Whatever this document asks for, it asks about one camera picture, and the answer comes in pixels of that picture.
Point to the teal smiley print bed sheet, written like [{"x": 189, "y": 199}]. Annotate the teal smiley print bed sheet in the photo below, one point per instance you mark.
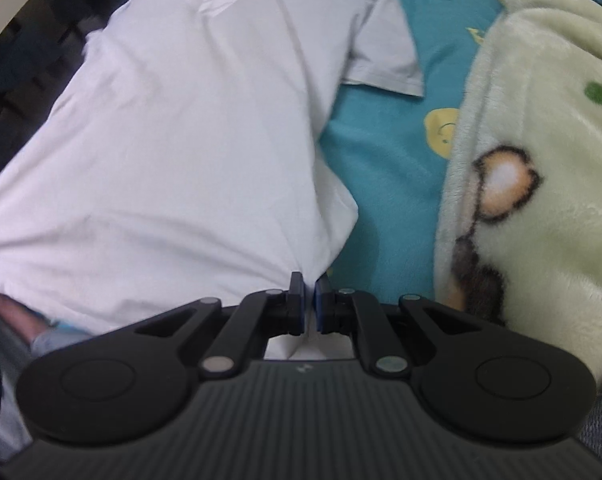
[{"x": 396, "y": 160}]

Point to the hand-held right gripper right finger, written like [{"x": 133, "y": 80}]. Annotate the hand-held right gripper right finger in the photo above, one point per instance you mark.
[{"x": 325, "y": 310}]

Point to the person's leg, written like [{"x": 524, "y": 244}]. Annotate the person's leg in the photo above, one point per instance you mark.
[{"x": 12, "y": 316}]

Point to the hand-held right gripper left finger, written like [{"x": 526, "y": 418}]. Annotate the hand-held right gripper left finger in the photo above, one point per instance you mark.
[{"x": 295, "y": 310}]

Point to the pale green fleece cartoon blanket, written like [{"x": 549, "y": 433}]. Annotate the pale green fleece cartoon blanket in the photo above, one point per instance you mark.
[{"x": 556, "y": 220}]

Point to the white t-shirt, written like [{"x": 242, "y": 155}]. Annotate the white t-shirt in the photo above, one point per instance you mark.
[{"x": 181, "y": 135}]

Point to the person's grey shorts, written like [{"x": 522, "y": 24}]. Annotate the person's grey shorts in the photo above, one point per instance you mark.
[{"x": 8, "y": 390}]

